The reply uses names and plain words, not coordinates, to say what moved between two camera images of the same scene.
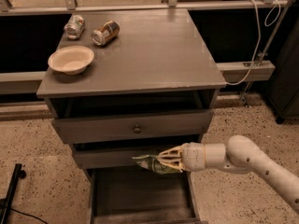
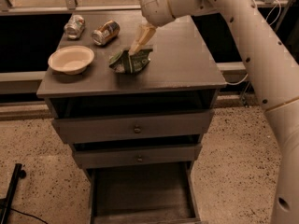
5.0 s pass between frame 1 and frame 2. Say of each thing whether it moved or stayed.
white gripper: moved
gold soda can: stayed
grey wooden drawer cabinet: stayed
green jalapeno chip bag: moved
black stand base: stayed
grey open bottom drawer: stayed
